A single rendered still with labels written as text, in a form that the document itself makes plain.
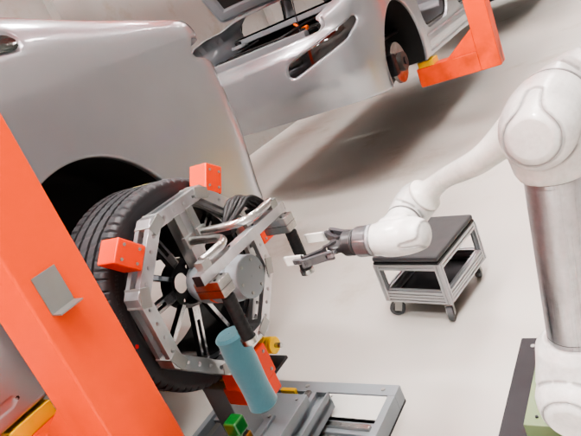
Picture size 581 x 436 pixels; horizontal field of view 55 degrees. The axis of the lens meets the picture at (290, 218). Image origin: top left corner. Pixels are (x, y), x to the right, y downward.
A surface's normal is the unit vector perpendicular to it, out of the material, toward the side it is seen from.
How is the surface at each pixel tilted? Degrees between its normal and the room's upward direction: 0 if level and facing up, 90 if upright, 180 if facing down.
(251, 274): 90
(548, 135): 84
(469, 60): 90
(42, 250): 90
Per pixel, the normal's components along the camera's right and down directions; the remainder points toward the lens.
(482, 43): -0.47, 0.47
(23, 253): 0.80, -0.14
